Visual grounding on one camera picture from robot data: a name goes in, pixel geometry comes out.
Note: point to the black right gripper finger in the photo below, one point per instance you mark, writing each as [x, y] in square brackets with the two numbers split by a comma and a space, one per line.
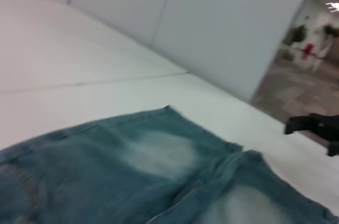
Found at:
[299, 124]
[334, 150]

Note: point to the blue denim shorts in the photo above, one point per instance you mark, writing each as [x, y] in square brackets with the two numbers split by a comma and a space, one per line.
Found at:
[106, 168]

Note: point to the red background object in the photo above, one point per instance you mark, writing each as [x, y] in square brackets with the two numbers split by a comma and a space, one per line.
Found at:
[308, 50]

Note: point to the green potted plant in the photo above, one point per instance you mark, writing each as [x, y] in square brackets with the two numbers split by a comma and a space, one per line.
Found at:
[298, 34]
[330, 30]

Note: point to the white partition screen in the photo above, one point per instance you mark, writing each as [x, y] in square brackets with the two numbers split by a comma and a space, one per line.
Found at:
[212, 22]

